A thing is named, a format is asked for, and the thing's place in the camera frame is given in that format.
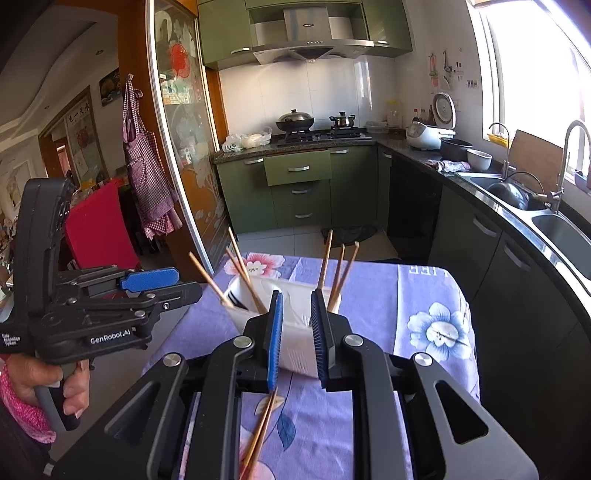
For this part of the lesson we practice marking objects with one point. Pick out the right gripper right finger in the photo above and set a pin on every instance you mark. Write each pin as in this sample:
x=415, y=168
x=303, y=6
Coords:
x=329, y=329

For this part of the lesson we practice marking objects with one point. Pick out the small steel faucet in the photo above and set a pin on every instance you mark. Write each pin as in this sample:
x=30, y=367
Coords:
x=499, y=134

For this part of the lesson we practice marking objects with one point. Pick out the gas stove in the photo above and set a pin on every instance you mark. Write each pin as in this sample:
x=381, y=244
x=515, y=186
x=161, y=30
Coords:
x=315, y=136

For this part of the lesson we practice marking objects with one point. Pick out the small steel pot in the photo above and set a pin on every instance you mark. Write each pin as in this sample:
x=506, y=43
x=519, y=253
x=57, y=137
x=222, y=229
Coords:
x=343, y=121

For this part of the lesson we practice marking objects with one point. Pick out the wooden cutting board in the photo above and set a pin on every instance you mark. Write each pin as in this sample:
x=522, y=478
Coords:
x=539, y=157

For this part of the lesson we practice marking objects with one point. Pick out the steel range hood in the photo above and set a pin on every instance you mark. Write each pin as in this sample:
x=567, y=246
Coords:
x=309, y=31

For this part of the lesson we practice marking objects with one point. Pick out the steel kitchen faucet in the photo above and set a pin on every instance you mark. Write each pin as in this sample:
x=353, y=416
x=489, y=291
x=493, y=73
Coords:
x=555, y=197

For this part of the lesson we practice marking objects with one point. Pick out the white plastic utensil holder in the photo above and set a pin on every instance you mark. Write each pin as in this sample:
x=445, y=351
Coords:
x=297, y=349

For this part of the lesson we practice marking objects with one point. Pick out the glass sliding door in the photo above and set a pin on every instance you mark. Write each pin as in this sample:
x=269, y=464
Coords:
x=183, y=113

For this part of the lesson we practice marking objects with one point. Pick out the dark counter cabinets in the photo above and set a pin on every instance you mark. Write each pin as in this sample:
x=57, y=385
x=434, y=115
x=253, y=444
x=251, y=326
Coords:
x=532, y=323

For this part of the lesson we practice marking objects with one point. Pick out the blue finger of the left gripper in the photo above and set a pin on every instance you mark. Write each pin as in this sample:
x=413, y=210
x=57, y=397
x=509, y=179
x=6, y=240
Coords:
x=150, y=279

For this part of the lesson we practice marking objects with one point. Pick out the black wok with lid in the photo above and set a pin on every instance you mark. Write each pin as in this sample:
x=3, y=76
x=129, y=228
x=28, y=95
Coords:
x=295, y=121

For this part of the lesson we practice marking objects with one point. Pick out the green lower cabinets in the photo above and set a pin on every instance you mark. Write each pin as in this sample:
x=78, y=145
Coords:
x=342, y=186

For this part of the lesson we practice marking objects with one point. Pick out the pink sleeve forearm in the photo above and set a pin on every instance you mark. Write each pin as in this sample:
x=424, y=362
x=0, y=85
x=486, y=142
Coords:
x=31, y=419

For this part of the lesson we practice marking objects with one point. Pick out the wooden chopstick left compartment tall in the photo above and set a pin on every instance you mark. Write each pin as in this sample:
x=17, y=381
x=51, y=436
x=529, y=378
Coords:
x=238, y=257

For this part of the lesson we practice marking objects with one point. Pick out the wooden chopstick right compartment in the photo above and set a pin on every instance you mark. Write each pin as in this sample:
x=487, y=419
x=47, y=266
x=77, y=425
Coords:
x=325, y=260

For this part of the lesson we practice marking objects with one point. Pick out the white rice cooker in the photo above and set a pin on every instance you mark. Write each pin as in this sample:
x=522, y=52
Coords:
x=426, y=137

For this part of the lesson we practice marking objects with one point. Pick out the white bowl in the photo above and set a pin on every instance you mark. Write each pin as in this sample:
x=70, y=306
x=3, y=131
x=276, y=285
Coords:
x=479, y=161

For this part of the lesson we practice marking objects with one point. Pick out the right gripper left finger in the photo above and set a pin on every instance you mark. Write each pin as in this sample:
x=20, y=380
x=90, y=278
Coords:
x=260, y=368

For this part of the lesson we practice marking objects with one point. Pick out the purple floral tablecloth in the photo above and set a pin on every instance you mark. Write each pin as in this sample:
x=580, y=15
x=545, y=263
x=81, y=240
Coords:
x=295, y=428

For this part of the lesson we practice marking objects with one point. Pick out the black inner pot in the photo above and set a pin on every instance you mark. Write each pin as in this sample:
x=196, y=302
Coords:
x=455, y=150

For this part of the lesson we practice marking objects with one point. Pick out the stainless double sink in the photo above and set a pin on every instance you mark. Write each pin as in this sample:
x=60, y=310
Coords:
x=564, y=244

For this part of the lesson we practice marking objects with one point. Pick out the white plastic bags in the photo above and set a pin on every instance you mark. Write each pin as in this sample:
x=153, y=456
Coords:
x=239, y=142

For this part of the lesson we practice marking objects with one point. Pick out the checkered purple apron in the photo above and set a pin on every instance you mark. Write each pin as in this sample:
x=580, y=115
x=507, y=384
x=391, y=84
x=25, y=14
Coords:
x=153, y=194

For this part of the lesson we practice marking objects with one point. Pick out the window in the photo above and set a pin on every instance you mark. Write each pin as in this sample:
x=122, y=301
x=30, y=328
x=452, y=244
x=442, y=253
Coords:
x=535, y=67

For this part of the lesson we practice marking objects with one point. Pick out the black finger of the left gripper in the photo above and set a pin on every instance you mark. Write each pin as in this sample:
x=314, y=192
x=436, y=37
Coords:
x=169, y=298

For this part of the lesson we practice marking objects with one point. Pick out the red chair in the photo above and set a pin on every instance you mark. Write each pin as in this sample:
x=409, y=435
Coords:
x=96, y=233

